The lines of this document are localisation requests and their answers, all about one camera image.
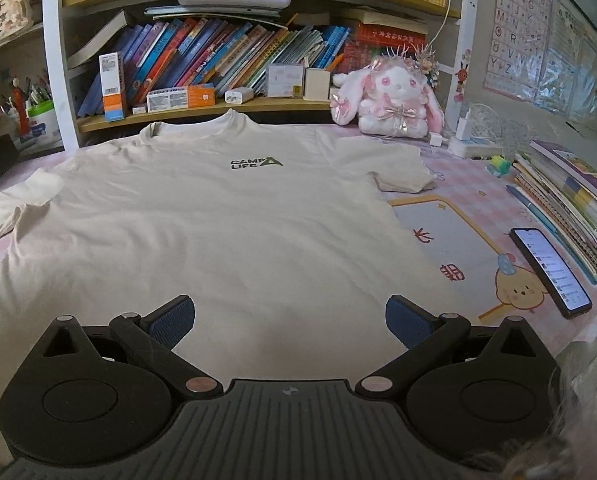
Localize white wooden bookshelf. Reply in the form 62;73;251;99
43;0;479;152

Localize white pink plush rabbit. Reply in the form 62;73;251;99
329;57;445;138

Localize pink alphabet wall poster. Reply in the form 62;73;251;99
483;0;553;102

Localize white tablet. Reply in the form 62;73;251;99
175;0;292;10

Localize teal folders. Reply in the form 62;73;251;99
144;6;279;24

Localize red thick dictionary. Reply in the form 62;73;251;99
343;22;427;77

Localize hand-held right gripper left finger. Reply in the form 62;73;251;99
32;296;224;401

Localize beige thick book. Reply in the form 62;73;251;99
341;8;429;26

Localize pale blue wall chart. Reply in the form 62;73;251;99
548;0;597;161

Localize white charger block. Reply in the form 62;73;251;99
225;87;254;107

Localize small dried flower bouquet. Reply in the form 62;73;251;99
413;45;440;86

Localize tall orange blue white box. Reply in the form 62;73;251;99
100;51;126;122

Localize thick grey book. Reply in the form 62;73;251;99
67;10;135;69

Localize long orange white box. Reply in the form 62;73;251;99
146;84;215;113

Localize white power strip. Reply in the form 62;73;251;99
447;136;503;158

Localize white plugged charger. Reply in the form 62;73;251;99
455;105;474;142

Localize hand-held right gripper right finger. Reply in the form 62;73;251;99
354;295;550;401

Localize bunch of pens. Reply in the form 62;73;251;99
0;72;52;111

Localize pink checkered cartoon desk mat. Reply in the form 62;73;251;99
0;122;597;361

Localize cartoon wall sticker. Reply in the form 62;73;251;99
453;50;473;107

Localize cream printed t-shirt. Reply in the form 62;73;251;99
0;109;484;466

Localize row of colourful books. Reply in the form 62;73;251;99
77;17;351;116

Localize pile of flat notebooks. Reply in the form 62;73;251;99
508;139;597;286

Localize black smartphone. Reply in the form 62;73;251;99
509;227;593;320

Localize white green pen pot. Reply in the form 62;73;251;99
28;101;62;147

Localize cream pen holder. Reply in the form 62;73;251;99
305;67;334;101

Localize small white box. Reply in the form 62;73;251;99
267;63;306;97

